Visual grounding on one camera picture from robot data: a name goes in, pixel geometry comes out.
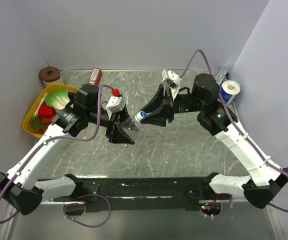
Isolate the silver white left wrist camera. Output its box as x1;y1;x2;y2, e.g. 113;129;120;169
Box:
106;96;126;114

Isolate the brown lid white canister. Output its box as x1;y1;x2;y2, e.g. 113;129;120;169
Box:
39;66;64;87

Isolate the red toy pepper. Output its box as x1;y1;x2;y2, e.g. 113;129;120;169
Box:
38;104;56;119

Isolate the wrapped toilet paper roll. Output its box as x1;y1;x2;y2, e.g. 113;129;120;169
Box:
220;80;241;105

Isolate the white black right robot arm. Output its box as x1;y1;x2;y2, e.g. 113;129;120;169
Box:
135;72;288;209

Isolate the red cable connector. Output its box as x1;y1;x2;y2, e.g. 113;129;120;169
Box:
111;88;121;97

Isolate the white green toy cabbage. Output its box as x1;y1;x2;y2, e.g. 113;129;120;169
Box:
44;88;70;112

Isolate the red flat box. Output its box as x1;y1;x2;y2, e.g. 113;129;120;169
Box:
87;67;102;86

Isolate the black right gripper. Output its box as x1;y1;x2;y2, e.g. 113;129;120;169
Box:
140;83;205;127

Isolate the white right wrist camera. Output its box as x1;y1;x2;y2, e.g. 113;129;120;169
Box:
161;69;182;100

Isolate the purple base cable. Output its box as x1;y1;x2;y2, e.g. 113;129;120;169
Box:
63;194;112;228

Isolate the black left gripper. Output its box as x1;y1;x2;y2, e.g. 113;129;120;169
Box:
87;103;138;145

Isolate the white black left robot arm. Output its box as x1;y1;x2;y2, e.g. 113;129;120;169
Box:
0;84;135;216

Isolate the yellow plastic basket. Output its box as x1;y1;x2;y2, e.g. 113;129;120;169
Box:
22;84;77;138

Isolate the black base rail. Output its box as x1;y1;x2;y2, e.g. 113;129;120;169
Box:
51;177;230;213

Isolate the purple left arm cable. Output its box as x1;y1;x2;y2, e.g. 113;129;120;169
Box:
0;84;116;225

